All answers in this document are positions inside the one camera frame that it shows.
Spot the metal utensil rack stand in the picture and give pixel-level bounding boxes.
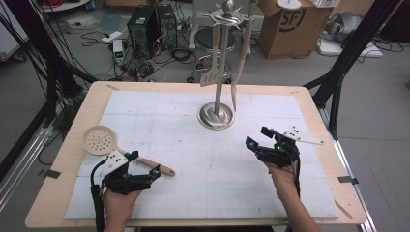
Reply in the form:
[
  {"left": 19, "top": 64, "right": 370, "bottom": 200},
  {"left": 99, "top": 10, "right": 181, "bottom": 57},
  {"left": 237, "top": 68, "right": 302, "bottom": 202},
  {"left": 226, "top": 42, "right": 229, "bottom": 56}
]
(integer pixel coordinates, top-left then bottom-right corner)
[{"left": 196, "top": 0, "right": 251, "bottom": 131}]

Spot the large black computer tower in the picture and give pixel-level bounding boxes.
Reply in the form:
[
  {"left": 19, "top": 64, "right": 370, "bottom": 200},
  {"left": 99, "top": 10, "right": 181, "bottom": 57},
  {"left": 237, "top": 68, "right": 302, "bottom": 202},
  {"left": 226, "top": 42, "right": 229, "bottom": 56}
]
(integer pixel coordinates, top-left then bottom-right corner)
[{"left": 126, "top": 5, "right": 162, "bottom": 61}]

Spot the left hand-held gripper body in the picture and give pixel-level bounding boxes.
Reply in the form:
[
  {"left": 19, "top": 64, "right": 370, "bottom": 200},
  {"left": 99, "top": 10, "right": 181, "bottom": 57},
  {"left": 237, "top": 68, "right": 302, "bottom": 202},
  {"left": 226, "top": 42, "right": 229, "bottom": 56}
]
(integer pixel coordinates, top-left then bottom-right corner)
[{"left": 97, "top": 149, "right": 155, "bottom": 196}]

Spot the thin wooden stick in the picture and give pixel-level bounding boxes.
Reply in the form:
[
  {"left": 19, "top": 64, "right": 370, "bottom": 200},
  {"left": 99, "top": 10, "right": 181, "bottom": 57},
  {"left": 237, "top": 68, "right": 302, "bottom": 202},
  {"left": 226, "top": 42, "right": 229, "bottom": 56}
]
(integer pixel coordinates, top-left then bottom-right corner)
[{"left": 333, "top": 199, "right": 354, "bottom": 221}]

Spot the white gridded mat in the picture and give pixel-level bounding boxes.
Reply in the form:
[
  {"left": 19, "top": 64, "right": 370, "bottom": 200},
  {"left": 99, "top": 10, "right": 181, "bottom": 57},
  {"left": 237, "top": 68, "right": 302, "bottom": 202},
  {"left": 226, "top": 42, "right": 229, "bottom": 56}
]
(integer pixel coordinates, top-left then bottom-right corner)
[{"left": 63, "top": 90, "right": 341, "bottom": 221}]

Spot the black round stool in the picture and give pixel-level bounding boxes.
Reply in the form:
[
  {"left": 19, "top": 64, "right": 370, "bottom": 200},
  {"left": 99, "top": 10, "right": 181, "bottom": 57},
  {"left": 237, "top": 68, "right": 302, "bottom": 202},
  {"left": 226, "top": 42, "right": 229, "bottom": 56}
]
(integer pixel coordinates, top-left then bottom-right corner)
[{"left": 187, "top": 26, "right": 238, "bottom": 85}]

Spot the white power supply unit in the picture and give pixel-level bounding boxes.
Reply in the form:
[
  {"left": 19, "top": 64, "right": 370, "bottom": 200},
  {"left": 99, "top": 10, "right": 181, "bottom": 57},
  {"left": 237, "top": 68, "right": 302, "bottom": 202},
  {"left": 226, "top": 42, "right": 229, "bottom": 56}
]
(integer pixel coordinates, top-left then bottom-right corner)
[{"left": 111, "top": 39, "right": 127, "bottom": 65}]

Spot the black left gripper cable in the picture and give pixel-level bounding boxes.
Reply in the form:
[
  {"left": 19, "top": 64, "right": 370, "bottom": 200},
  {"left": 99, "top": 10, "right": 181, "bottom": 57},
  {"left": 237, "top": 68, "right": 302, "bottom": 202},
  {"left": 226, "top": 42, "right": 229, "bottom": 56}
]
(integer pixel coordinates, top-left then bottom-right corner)
[{"left": 89, "top": 157, "right": 107, "bottom": 232}]

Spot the white power strip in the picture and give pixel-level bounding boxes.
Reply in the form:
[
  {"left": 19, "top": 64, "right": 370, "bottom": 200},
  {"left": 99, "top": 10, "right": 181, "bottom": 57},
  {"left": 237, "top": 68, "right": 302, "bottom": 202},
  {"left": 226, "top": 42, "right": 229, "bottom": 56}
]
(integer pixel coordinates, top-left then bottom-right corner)
[{"left": 102, "top": 30, "right": 124, "bottom": 44}]

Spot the person's left hand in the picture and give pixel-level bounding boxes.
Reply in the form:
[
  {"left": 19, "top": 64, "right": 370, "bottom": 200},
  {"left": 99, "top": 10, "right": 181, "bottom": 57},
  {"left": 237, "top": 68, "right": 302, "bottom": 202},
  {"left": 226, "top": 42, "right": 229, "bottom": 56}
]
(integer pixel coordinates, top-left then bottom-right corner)
[{"left": 102, "top": 188, "right": 143, "bottom": 224}]

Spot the black tape strip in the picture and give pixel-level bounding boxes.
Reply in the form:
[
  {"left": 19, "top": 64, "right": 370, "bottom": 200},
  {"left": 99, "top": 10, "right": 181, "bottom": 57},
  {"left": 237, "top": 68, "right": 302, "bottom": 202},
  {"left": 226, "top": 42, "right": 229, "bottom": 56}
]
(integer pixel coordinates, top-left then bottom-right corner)
[
  {"left": 337, "top": 175, "right": 360, "bottom": 186},
  {"left": 44, "top": 168, "right": 62, "bottom": 180}
]

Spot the black metal frame stand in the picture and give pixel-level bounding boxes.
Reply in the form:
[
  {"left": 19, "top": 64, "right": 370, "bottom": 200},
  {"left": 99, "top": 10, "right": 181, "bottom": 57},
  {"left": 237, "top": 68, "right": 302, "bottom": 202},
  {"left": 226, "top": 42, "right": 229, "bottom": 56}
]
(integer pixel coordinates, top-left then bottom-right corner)
[
  {"left": 0, "top": 0, "right": 99, "bottom": 128},
  {"left": 303, "top": 0, "right": 404, "bottom": 141}
]

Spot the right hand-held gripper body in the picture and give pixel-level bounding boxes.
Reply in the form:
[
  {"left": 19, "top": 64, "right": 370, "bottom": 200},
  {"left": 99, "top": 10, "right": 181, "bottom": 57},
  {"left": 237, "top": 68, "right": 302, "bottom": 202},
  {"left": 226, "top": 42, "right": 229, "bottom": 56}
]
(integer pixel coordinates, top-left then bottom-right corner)
[{"left": 255, "top": 125, "right": 325, "bottom": 169}]

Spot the beige slotted spatula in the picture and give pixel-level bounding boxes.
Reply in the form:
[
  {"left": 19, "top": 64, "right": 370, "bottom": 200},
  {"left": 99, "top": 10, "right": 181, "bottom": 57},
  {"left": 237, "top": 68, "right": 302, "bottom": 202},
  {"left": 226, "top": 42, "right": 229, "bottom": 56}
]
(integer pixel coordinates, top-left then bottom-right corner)
[{"left": 199, "top": 23, "right": 222, "bottom": 88}]

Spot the silver crumpled bag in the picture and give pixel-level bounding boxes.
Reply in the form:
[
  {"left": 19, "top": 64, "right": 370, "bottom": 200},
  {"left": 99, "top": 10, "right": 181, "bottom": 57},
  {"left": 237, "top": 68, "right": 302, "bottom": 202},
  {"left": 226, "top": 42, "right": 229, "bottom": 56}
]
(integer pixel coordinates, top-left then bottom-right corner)
[{"left": 323, "top": 11, "right": 365, "bottom": 44}]

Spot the white round disc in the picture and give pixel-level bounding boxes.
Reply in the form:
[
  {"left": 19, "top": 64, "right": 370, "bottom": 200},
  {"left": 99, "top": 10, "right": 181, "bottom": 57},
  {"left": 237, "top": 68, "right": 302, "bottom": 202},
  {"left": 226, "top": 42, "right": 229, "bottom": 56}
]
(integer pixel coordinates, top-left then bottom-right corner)
[{"left": 276, "top": 0, "right": 303, "bottom": 11}]

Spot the person's right hand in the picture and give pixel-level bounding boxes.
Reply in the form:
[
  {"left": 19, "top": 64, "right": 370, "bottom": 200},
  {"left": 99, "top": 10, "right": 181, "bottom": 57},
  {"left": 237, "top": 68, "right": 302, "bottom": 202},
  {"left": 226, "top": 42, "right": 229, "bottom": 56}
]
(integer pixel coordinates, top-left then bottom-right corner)
[{"left": 265, "top": 160, "right": 302, "bottom": 201}]

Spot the beige solid spatula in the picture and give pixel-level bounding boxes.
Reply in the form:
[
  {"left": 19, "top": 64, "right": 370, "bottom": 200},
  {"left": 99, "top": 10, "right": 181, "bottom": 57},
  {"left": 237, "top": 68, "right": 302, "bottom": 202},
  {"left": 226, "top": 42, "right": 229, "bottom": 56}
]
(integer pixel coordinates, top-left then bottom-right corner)
[{"left": 230, "top": 16, "right": 255, "bottom": 112}]

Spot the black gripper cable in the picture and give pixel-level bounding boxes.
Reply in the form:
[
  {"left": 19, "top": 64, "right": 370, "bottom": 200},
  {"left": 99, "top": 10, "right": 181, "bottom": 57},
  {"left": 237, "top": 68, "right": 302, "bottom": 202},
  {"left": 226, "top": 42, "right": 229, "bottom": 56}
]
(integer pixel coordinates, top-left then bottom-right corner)
[
  {"left": 290, "top": 157, "right": 303, "bottom": 198},
  {"left": 89, "top": 157, "right": 107, "bottom": 232}
]

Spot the narrow black computer tower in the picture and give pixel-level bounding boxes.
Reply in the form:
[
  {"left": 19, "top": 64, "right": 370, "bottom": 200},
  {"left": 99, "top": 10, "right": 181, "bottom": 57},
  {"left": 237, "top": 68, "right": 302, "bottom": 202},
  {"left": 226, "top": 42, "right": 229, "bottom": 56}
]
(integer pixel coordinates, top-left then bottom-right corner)
[{"left": 156, "top": 3, "right": 179, "bottom": 51}]

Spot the aluminium rail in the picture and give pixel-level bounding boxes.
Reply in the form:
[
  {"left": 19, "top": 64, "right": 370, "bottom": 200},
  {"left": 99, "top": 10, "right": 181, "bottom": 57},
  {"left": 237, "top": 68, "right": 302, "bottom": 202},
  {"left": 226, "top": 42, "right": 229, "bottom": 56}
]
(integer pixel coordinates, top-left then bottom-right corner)
[
  {"left": 317, "top": 107, "right": 377, "bottom": 232},
  {"left": 0, "top": 124, "right": 54, "bottom": 211}
]

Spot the brown cardboard box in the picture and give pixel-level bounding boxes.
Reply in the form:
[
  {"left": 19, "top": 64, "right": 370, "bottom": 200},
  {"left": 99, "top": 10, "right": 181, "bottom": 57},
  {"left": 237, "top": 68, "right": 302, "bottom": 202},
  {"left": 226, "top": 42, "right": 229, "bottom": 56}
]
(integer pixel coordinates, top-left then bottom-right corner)
[{"left": 256, "top": 0, "right": 334, "bottom": 61}]

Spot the beige skimmer spoon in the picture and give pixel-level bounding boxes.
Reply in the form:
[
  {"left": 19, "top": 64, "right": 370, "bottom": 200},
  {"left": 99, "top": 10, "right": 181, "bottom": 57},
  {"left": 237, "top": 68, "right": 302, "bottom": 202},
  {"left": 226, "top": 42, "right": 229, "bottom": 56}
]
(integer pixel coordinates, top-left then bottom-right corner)
[{"left": 82, "top": 124, "right": 177, "bottom": 178}]

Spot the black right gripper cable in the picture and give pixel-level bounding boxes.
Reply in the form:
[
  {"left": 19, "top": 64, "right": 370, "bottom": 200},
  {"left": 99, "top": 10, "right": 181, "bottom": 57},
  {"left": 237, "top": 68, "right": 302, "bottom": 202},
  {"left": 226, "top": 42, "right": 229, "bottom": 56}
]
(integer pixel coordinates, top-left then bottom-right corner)
[{"left": 290, "top": 157, "right": 303, "bottom": 198}]

